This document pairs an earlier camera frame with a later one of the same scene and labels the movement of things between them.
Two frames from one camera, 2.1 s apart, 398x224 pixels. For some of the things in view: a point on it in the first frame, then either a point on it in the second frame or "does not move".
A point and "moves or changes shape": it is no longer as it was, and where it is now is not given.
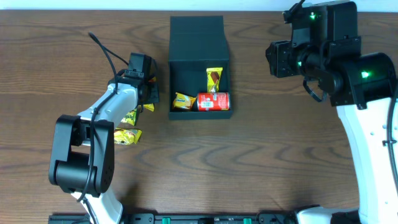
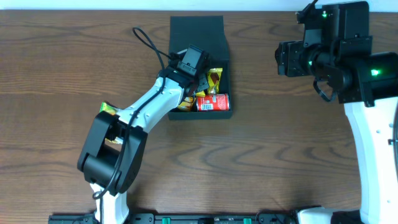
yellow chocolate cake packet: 213,74 does not move
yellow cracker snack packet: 183,101 does not move
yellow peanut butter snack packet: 150,106 moves or changes shape
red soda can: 210,101 does not move
